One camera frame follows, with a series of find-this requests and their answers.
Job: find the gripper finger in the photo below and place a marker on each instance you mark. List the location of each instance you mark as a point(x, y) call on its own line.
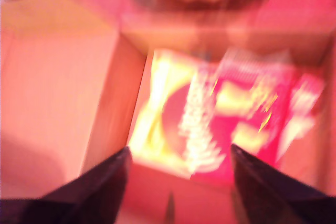
point(105, 190)
point(257, 187)

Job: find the red egg bag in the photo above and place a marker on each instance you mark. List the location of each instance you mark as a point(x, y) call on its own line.
point(236, 103)

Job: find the brown cardboard box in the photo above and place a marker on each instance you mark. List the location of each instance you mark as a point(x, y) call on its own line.
point(52, 90)

